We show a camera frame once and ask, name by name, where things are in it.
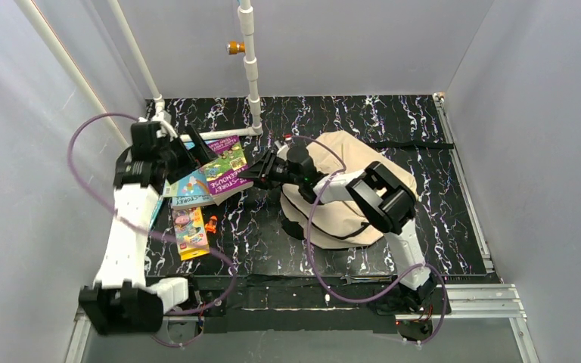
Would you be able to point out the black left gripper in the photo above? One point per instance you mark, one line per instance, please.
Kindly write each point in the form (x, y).
(178, 153)

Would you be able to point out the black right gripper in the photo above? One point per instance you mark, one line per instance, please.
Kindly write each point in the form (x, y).
(271, 167)

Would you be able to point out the purple treehouse book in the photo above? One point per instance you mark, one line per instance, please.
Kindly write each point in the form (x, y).
(222, 174)

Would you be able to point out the beige student backpack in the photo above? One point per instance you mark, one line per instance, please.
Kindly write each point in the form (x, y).
(340, 224)

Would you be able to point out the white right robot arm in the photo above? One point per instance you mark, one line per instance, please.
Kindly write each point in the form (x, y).
(386, 202)

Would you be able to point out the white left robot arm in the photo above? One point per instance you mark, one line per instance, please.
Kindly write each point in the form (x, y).
(119, 301)

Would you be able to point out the blue striped pencil pack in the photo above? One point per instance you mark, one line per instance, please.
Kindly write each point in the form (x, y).
(156, 212)

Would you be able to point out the light blue picture book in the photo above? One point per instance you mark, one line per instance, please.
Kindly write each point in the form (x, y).
(189, 192)

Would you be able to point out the small orange toy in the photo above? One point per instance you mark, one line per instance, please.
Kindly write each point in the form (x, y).
(211, 225)

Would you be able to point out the yellow crayon box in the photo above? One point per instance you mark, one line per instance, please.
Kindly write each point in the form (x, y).
(191, 235)

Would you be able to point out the orange knob on pipe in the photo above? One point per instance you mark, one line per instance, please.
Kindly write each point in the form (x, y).
(234, 48)

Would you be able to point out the steel wrench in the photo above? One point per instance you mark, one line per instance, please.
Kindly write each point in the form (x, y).
(349, 279)

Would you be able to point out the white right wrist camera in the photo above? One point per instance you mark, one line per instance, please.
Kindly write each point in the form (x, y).
(284, 146)

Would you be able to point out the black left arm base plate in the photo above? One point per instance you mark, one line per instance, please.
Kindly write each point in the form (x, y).
(202, 300)

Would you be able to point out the white pvc pipe frame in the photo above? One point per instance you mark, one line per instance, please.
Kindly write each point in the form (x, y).
(148, 51)

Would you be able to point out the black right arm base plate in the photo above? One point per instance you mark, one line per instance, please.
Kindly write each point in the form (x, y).
(403, 301)

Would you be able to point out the aluminium rail frame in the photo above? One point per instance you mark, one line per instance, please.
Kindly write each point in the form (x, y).
(466, 301)

